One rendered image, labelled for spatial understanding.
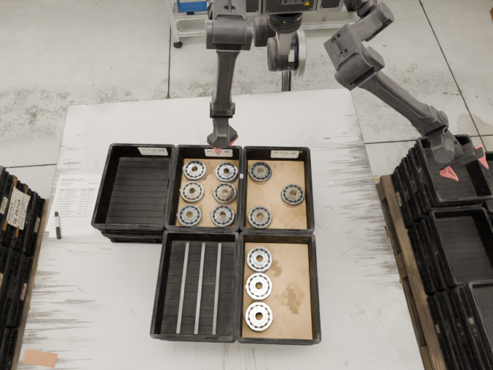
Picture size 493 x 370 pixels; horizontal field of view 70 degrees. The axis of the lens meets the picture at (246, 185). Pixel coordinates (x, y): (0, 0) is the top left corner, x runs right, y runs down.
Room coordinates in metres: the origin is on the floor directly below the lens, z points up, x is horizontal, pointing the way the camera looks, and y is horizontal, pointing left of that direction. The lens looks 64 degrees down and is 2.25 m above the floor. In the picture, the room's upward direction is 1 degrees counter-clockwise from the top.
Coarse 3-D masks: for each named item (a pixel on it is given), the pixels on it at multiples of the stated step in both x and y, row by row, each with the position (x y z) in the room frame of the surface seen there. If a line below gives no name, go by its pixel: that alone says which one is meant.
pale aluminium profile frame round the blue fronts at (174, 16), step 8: (168, 0) 2.52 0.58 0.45; (176, 0) 2.55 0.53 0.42; (168, 8) 2.51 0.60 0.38; (176, 8) 2.84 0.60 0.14; (344, 8) 2.61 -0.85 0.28; (176, 16) 2.52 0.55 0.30; (184, 16) 2.52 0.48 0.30; (192, 16) 2.52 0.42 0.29; (200, 16) 2.53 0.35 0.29; (176, 24) 2.62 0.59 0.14; (304, 24) 2.59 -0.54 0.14; (312, 24) 2.59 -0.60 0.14; (320, 24) 2.59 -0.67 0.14; (328, 24) 2.59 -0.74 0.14; (336, 24) 2.59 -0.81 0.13; (344, 24) 2.60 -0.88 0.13; (176, 32) 2.52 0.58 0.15; (184, 32) 2.52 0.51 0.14; (192, 32) 2.52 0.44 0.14; (200, 32) 2.53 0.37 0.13; (176, 40) 2.53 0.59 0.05
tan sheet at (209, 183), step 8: (184, 160) 0.84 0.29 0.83; (200, 160) 0.84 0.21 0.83; (208, 160) 0.84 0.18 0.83; (216, 160) 0.84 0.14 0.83; (224, 160) 0.83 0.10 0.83; (232, 160) 0.83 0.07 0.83; (208, 168) 0.79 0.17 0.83; (184, 176) 0.75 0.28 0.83; (208, 176) 0.75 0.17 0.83; (208, 184) 0.71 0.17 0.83; (216, 184) 0.71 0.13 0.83; (192, 192) 0.67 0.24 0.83; (208, 192) 0.67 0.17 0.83; (224, 192) 0.67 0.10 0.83; (208, 200) 0.63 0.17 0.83; (200, 208) 0.59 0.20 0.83; (208, 208) 0.59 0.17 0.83; (208, 216) 0.56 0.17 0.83; (224, 216) 0.55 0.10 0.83; (176, 224) 0.52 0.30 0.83; (200, 224) 0.52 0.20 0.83; (208, 224) 0.52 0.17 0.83
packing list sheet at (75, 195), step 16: (64, 176) 0.83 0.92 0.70; (80, 176) 0.83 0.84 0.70; (96, 176) 0.83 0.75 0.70; (64, 192) 0.74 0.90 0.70; (80, 192) 0.74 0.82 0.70; (96, 192) 0.74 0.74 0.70; (64, 208) 0.66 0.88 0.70; (80, 208) 0.66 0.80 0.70; (48, 224) 0.58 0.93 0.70; (64, 224) 0.58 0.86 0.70; (80, 224) 0.58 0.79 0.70
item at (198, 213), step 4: (188, 204) 0.60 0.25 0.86; (192, 204) 0.60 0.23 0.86; (180, 208) 0.58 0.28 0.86; (184, 208) 0.58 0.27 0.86; (188, 208) 0.58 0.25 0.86; (192, 208) 0.58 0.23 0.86; (196, 208) 0.58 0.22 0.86; (180, 212) 0.56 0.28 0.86; (196, 212) 0.56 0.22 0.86; (200, 212) 0.56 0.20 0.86; (180, 216) 0.55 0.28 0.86; (196, 216) 0.55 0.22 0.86; (200, 216) 0.54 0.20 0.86; (180, 220) 0.53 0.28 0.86; (184, 220) 0.53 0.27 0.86; (188, 220) 0.52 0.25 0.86; (192, 220) 0.52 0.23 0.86; (196, 220) 0.53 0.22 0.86; (184, 224) 0.51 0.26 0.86; (188, 224) 0.51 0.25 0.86; (192, 224) 0.51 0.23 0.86; (196, 224) 0.51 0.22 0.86
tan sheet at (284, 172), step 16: (256, 160) 0.83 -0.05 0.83; (272, 176) 0.74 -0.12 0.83; (288, 176) 0.74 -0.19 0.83; (256, 192) 0.66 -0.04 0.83; (272, 192) 0.66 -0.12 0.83; (304, 192) 0.66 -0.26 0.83; (272, 208) 0.58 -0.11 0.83; (288, 208) 0.58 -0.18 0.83; (304, 208) 0.58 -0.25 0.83; (272, 224) 0.51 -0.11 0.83; (288, 224) 0.51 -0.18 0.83; (304, 224) 0.51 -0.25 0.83
